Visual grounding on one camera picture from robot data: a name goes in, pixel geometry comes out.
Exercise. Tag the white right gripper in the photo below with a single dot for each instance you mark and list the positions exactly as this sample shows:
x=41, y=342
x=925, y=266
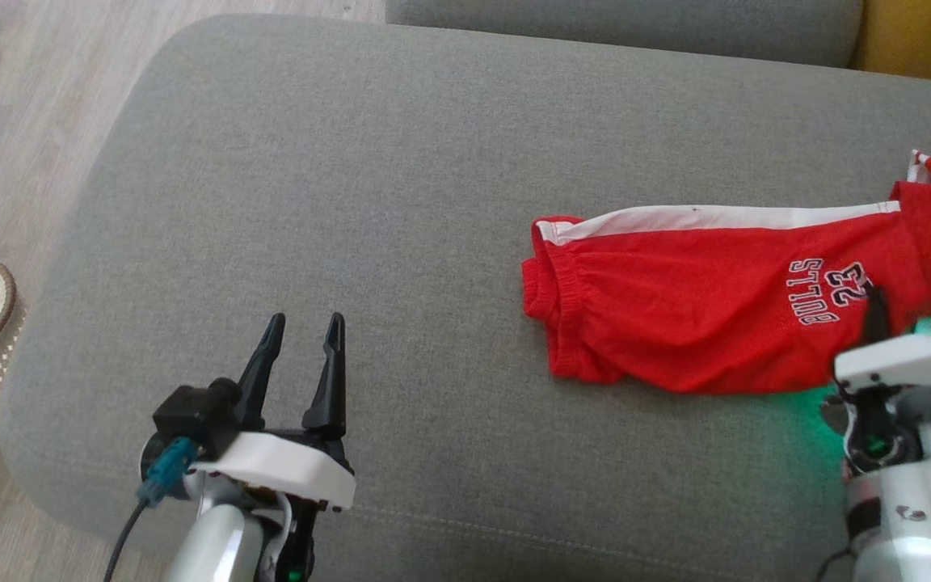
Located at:
x=910, y=364

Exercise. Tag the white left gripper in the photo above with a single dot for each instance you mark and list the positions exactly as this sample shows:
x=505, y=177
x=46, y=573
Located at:
x=288, y=469

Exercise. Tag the red shorts with white stripe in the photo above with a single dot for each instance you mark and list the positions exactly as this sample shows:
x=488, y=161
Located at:
x=676, y=307

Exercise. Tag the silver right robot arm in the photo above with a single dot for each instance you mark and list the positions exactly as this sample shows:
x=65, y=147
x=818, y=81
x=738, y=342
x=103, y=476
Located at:
x=926, y=501

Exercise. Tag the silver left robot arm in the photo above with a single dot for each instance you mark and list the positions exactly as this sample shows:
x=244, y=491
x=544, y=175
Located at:
x=215, y=541

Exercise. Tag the grey sofa seat cushion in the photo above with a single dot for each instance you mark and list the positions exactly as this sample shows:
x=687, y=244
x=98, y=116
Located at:
x=433, y=242

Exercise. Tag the yellow cushion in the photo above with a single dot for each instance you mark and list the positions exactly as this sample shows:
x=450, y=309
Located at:
x=918, y=36

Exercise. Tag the grey sofa back cushion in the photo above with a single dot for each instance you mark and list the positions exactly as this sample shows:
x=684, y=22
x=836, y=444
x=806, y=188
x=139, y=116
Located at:
x=595, y=28

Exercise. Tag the dark left wrist camera box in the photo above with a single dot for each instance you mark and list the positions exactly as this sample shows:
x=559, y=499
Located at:
x=191, y=416

